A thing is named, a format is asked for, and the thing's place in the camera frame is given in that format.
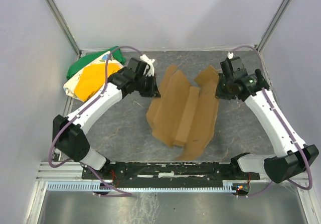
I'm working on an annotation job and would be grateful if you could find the brown cardboard box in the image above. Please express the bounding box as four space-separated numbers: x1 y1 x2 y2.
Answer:
146 65 219 161

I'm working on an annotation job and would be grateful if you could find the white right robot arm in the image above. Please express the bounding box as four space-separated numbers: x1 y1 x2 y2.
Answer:
216 69 319 190

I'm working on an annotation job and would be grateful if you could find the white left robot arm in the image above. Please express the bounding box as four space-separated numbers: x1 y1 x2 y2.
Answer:
48 67 161 170

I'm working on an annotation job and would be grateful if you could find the green yellow white cloth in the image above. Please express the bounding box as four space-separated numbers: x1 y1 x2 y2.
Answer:
63 46 126 102

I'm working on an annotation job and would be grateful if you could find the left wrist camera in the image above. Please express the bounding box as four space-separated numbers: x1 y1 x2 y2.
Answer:
127 54 155 77

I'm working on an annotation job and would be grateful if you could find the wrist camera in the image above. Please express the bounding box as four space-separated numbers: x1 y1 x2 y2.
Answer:
127 54 155 77
220 52 248 79

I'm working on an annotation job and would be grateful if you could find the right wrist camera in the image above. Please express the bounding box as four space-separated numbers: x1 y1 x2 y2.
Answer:
220 52 248 79

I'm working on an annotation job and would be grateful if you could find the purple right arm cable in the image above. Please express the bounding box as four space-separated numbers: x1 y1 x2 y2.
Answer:
232 45 313 197

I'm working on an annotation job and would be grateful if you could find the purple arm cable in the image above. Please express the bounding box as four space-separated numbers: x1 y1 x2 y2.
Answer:
232 45 313 197
48 45 133 197

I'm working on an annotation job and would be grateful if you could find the light blue slotted cable duct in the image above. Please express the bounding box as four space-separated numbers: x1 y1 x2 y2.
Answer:
47 181 236 193

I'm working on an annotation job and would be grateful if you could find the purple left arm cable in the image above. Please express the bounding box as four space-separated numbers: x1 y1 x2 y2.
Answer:
48 45 133 197

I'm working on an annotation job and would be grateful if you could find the aluminium frame rail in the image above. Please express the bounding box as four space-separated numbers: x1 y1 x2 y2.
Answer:
35 161 313 184

